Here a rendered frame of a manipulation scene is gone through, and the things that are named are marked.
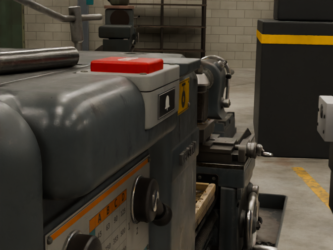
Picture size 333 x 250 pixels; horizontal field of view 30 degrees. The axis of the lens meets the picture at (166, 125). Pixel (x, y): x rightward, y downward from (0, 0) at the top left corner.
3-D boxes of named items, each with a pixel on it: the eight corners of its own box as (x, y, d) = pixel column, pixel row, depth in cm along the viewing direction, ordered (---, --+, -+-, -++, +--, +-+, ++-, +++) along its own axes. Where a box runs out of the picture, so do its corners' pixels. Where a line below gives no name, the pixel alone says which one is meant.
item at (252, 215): (255, 275, 165) (259, 190, 161) (217, 270, 167) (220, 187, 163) (265, 240, 191) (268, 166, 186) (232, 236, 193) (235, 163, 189)
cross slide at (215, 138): (244, 164, 163) (244, 148, 162) (90, 153, 173) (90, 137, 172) (251, 151, 178) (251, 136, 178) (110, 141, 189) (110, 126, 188)
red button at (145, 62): (148, 83, 60) (148, 61, 59) (89, 80, 61) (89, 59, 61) (163, 77, 66) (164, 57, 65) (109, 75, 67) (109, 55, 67)
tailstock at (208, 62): (223, 145, 217) (226, 61, 211) (168, 141, 221) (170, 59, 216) (235, 129, 245) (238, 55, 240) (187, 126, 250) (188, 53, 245)
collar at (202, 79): (206, 87, 166) (207, 75, 165) (178, 85, 168) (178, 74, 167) (212, 84, 173) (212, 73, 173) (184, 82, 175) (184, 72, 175)
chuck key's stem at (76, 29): (78, 70, 115) (72, 6, 113) (88, 69, 114) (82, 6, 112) (72, 71, 113) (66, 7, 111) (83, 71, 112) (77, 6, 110)
